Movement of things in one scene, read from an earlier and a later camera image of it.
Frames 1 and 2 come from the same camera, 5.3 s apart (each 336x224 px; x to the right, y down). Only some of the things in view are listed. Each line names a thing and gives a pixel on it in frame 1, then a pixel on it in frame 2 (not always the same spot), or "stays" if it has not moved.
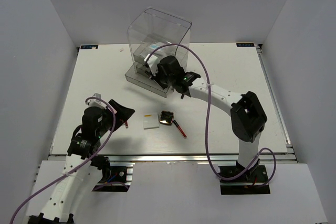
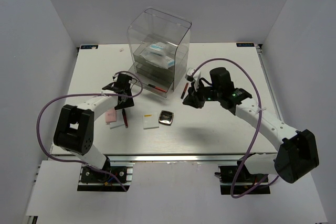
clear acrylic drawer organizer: (151, 31) stays
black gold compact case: (166, 118) stays
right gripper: (160, 69) → (193, 99)
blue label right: (245, 44) stays
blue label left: (88, 46) stays
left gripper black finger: (123, 114) → (124, 102)
